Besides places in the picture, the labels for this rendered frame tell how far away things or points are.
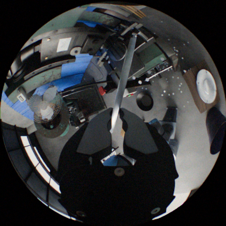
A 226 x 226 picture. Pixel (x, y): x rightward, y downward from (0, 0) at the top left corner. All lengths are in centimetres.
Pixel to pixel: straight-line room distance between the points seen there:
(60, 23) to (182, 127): 146
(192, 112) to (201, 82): 56
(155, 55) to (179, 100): 78
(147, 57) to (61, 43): 45
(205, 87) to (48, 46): 99
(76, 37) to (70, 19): 13
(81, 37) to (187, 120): 134
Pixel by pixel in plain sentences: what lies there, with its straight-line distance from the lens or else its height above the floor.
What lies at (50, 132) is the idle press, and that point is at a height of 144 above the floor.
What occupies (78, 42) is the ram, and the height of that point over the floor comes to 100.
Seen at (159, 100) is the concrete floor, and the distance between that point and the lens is 118.
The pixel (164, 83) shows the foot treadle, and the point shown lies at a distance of 97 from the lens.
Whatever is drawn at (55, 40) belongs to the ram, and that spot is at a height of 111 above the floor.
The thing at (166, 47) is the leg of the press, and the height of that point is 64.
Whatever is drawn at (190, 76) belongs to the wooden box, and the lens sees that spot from 79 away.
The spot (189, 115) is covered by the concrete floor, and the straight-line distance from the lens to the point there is 122.
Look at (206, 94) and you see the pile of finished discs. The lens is 81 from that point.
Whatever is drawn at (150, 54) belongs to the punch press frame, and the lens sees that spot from 52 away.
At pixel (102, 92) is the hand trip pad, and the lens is 62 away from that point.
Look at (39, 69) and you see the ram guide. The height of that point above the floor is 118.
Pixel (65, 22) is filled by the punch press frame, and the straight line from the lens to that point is 29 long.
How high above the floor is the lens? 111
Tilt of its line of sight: 36 degrees down
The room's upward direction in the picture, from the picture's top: 118 degrees counter-clockwise
